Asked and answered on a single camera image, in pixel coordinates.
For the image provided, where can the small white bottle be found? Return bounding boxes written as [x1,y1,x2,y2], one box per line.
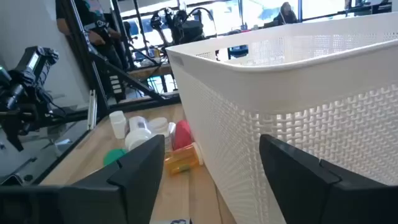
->
[108,110,127,140]
[148,117,177,138]

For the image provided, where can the black metal table frame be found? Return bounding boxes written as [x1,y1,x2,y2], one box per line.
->
[30,0,182,186]

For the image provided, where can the wooden background table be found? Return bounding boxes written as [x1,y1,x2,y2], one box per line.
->
[127,63,174,80]

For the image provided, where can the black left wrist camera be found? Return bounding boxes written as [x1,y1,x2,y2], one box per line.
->
[17,45,60,82]

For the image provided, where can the person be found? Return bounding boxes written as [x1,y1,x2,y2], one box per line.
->
[273,1,298,26]
[55,0,125,71]

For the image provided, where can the green round lid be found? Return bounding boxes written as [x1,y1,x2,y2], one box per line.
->
[103,148,128,167]

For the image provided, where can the black background robot arms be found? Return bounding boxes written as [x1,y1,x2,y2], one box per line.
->
[150,6,217,46]

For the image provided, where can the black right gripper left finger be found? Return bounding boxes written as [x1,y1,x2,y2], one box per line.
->
[58,134,165,224]

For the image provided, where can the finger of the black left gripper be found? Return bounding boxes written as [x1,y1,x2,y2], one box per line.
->
[2,119,25,152]

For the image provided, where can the red tube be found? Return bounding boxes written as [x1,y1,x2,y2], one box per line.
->
[172,119,195,151]

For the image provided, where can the silver metal bracket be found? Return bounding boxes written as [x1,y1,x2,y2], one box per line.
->
[88,90,98,130]

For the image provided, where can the white pill bottle red label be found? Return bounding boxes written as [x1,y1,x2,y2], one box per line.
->
[124,116,153,152]

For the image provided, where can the orange pill bottle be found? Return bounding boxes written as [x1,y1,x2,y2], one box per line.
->
[164,142,205,175]

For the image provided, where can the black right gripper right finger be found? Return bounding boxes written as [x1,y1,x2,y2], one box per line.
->
[259,134,398,224]

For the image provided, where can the white plastic woven basket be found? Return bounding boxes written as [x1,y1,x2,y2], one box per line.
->
[165,11,398,224]

